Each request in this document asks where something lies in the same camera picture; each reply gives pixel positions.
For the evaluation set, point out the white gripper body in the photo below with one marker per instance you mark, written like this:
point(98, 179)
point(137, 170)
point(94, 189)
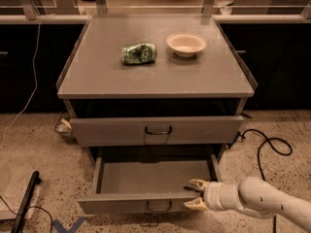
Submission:
point(213, 195)

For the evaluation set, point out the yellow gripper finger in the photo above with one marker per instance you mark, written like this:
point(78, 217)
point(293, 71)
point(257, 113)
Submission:
point(198, 184)
point(196, 204)

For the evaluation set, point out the grey drawer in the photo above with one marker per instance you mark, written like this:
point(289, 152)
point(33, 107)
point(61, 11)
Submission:
point(140, 131)
point(134, 187)

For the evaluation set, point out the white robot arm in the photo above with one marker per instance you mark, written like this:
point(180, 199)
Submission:
point(251, 197)

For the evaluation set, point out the grey top drawer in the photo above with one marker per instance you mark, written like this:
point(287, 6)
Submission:
point(140, 131)

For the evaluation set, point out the grey drawer cabinet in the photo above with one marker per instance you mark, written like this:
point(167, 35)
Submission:
point(96, 84)

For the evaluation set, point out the white paper bowl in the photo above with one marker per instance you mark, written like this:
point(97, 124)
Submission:
point(186, 44)

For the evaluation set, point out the black bar on floor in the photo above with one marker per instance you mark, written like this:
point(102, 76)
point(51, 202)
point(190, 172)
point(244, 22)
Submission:
point(34, 180)

